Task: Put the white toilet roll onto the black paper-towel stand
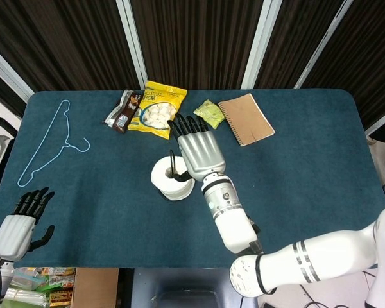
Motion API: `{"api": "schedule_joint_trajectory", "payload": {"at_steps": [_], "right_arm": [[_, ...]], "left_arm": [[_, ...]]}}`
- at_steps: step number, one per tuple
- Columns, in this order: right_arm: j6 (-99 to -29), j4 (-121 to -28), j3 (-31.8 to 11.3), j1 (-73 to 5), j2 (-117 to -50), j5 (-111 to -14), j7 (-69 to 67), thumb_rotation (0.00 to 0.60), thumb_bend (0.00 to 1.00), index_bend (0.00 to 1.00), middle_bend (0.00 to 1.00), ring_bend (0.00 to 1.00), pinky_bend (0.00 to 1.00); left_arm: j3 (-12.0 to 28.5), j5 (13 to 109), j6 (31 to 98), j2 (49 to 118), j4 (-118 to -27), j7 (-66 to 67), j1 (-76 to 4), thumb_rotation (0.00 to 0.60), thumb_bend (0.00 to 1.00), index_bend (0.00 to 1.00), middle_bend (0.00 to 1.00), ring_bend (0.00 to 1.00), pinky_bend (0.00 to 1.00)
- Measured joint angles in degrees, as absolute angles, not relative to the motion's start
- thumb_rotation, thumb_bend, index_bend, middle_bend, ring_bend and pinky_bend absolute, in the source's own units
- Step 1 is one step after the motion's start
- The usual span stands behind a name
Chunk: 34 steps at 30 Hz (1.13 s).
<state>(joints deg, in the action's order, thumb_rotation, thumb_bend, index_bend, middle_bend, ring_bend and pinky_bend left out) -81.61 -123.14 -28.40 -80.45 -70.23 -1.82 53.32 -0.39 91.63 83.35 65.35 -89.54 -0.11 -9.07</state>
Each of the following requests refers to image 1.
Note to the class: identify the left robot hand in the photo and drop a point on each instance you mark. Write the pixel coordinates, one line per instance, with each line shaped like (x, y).
(14, 234)

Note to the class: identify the white toilet paper roll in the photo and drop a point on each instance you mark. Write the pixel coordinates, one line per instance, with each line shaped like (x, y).
(173, 184)

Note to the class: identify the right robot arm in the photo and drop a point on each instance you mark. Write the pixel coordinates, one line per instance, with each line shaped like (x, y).
(244, 231)

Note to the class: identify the white panel frame post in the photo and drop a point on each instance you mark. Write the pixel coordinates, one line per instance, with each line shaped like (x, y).
(381, 120)
(132, 41)
(260, 43)
(6, 72)
(324, 43)

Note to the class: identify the grey plastic bin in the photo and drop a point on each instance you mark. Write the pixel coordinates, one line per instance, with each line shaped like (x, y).
(186, 287)

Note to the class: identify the brown and silver snack wrapper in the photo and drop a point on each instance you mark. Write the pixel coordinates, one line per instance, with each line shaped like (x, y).
(123, 112)

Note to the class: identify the small green snack packet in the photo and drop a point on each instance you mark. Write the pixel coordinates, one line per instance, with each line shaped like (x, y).
(211, 112)

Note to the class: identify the brown cardboard box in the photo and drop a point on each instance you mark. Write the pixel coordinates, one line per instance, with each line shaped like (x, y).
(96, 287)

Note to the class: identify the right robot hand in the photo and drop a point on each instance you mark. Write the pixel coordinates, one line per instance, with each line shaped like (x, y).
(197, 149)

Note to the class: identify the yellow snack bag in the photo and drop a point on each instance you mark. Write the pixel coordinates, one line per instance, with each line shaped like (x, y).
(155, 110)

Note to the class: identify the clear bag of snack packets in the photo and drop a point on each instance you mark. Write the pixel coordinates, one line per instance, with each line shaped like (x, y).
(41, 287)

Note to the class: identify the brown spiral notebook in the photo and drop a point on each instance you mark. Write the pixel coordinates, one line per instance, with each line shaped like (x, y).
(246, 119)

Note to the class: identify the teal table cloth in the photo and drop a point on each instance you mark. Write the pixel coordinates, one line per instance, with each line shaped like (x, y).
(115, 218)

